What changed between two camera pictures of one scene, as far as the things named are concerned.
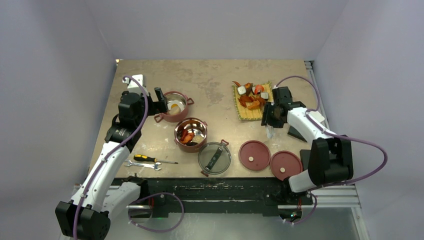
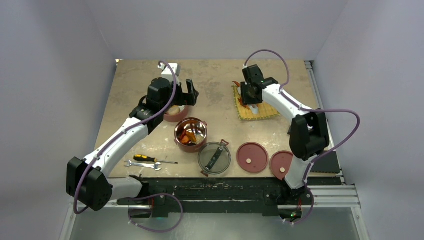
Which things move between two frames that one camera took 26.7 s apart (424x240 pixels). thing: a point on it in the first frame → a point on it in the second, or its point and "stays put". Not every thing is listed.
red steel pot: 190,134 stays put
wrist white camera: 132,87 → 167,73
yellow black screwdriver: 148,159 stays put
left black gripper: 157,107 → 188,98
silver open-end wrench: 153,166 stays put
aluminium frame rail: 338,198 stays put
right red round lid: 284,164 stays put
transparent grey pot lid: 214,158 stays put
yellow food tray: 245,113 stays put
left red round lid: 254,156 stays put
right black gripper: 266,118 → 246,100
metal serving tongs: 270,132 → 254,109
